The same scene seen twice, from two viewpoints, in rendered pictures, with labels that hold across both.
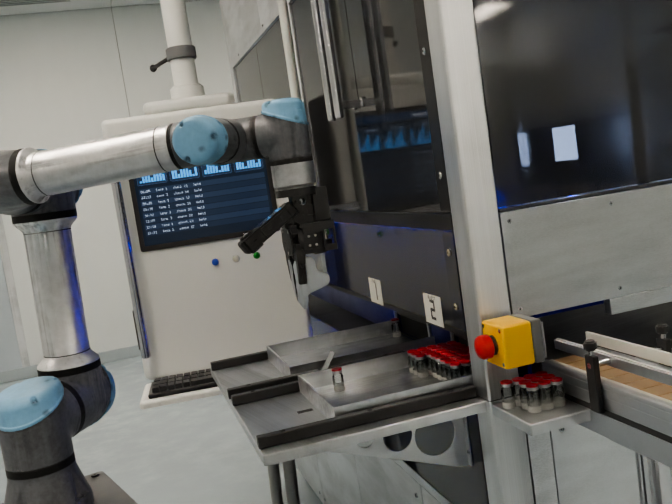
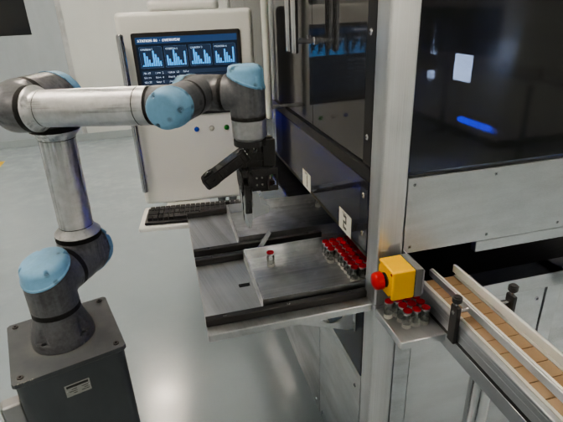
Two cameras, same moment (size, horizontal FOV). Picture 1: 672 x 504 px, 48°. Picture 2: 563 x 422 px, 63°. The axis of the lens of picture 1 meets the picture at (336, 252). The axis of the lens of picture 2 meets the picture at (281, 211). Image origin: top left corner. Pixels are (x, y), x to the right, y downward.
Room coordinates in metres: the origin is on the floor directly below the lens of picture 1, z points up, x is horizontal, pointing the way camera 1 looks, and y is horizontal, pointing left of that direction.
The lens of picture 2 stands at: (0.36, -0.04, 1.56)
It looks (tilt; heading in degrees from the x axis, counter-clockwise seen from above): 24 degrees down; 2
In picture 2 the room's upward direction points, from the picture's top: 2 degrees counter-clockwise
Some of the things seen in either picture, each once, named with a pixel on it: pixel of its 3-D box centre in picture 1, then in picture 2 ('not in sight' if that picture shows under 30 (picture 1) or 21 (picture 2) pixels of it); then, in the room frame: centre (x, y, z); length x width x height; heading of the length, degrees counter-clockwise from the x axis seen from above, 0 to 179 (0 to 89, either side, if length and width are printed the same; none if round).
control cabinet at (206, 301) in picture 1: (209, 232); (194, 104); (2.26, 0.36, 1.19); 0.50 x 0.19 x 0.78; 99
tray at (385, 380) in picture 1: (398, 379); (312, 267); (1.44, -0.08, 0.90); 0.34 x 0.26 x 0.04; 106
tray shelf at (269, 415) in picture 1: (342, 381); (274, 250); (1.59, 0.03, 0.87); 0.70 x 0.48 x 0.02; 16
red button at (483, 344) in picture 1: (487, 346); (379, 280); (1.22, -0.22, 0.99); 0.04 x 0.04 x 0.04; 16
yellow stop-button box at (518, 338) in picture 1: (511, 340); (399, 276); (1.23, -0.27, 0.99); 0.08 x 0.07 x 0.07; 106
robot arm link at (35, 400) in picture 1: (35, 420); (50, 280); (1.32, 0.57, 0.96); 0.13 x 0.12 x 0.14; 168
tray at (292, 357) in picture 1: (347, 348); (281, 217); (1.77, 0.01, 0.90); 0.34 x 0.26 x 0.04; 106
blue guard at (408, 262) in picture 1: (319, 250); (271, 126); (2.28, 0.05, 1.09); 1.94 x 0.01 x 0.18; 16
